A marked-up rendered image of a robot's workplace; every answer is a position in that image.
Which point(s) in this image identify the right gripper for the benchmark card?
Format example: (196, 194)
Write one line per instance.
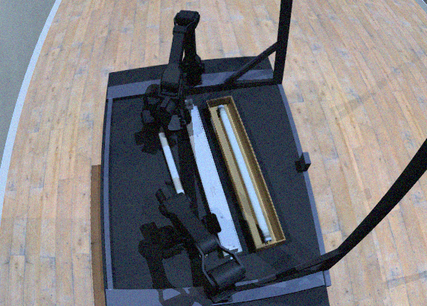
(149, 119)

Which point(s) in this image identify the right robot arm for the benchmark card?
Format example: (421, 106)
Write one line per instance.
(172, 78)

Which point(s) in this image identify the long narrow brown open cardboard box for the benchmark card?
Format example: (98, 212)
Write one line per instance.
(254, 172)

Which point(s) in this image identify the white fluorescent tube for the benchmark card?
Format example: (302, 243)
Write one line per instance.
(244, 173)

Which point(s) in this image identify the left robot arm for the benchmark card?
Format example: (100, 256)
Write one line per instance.
(178, 207)

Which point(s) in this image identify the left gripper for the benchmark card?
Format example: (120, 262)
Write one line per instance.
(170, 238)

